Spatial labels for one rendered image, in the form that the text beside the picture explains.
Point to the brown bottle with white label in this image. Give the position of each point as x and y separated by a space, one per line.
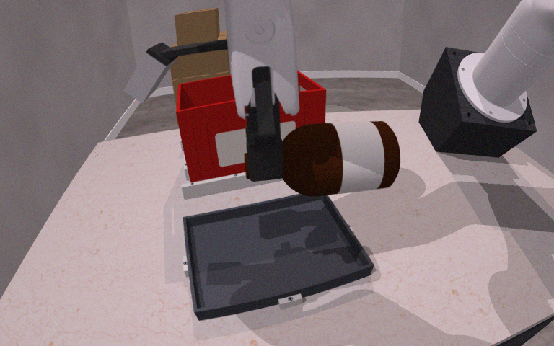
336 158

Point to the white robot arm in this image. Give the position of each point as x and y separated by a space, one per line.
492 81

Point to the red open-top crate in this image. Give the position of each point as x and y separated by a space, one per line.
214 136

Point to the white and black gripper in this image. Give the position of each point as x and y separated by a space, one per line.
261 37

